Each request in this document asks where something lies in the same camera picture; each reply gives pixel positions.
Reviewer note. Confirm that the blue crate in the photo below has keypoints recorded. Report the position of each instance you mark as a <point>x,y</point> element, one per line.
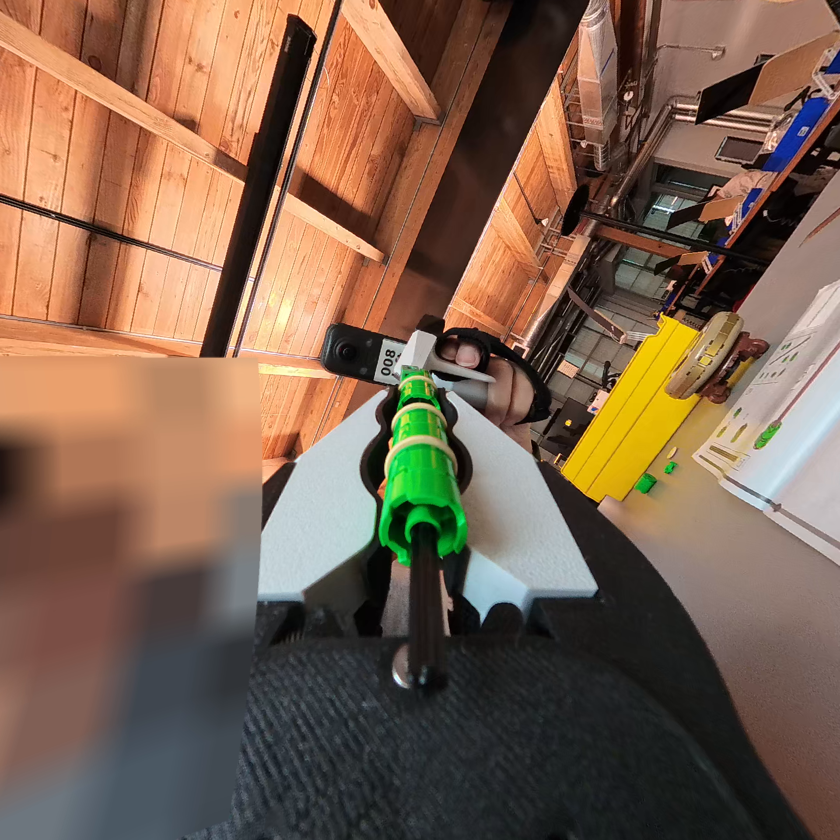
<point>800,131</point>

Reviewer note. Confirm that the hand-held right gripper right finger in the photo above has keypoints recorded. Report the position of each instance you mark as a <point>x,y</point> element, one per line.
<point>525,531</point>

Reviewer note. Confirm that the person's left hand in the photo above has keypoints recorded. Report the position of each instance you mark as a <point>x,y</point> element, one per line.
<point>508,394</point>

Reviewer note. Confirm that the green brick bamboo stalk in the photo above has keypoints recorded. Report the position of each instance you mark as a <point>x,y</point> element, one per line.
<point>420,472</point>

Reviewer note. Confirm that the storage rack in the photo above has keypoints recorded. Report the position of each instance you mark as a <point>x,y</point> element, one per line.
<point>754,216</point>

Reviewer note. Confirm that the green brick piece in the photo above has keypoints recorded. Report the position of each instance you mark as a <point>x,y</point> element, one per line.
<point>766,436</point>

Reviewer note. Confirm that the black round lamp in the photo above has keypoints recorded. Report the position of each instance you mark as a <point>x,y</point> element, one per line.
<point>576,210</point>

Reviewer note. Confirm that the long black ceiling bar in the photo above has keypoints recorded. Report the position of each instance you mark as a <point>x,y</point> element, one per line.
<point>256,197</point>

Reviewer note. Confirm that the open instruction booklet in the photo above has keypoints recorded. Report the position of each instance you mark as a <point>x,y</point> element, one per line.
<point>787,394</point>

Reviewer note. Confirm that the silver ventilation duct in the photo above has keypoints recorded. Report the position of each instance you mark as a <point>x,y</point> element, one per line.
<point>598,65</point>

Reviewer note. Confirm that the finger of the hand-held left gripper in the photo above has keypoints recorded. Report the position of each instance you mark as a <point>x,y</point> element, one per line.
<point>420,354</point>

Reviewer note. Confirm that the grey desk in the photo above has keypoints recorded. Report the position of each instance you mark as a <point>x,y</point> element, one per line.
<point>754,623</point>

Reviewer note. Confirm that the yellow box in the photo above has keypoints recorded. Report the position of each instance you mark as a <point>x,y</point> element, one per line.
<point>630,420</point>

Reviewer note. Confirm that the cardboard box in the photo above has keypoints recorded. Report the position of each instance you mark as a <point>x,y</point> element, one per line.
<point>791,72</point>

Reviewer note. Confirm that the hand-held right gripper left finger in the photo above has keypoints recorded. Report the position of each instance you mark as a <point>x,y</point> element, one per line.
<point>315,525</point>

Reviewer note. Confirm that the chunky green brick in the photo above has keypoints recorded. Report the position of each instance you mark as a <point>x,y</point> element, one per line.
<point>645,484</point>

